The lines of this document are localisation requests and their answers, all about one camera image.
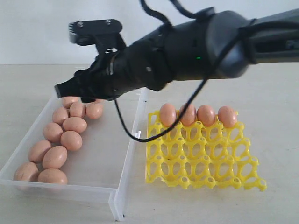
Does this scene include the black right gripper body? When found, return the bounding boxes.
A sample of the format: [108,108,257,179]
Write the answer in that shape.
[73,32,175,102]

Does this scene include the brown egg packed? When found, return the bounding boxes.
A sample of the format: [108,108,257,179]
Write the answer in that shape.
[159,103,176,127]
[180,104,197,126]

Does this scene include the brown egg third row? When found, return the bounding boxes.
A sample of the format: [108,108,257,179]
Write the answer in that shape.
[43,122,64,143]
[60,131,83,151]

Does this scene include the brown egg fourth row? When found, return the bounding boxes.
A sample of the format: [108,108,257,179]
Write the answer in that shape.
[28,140,52,164]
[42,146,68,169]

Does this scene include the brown egg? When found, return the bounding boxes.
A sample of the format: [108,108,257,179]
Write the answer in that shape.
[197,105,215,126]
[85,103,103,119]
[37,168,68,185]
[69,101,85,118]
[13,162,39,182]
[61,97,79,109]

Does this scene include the brown egg second row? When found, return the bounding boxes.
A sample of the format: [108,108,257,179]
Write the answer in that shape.
[52,107,69,126]
[62,117,87,133]
[217,106,237,128]

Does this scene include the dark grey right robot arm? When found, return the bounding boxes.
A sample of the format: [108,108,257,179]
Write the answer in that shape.
[55,7,299,102]

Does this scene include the clear plastic tray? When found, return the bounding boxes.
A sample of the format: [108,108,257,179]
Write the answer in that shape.
[0,79,148,221]

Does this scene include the yellow plastic egg tray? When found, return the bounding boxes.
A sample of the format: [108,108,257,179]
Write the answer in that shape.
[145,120,267,191]

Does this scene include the black camera cable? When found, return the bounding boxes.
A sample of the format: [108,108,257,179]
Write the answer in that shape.
[113,0,257,142]

